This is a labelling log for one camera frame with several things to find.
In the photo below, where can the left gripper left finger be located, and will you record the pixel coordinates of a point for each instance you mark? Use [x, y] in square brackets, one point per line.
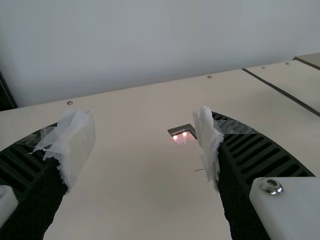
[30, 175]

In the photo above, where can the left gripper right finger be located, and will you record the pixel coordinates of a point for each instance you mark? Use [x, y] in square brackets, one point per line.
[250, 170]

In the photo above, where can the small square scanner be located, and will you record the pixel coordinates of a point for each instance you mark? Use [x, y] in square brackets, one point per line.
[181, 136]

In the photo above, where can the black strip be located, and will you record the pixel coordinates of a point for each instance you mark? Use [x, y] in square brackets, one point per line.
[280, 90]

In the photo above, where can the black post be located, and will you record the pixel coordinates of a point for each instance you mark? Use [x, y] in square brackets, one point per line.
[6, 97]

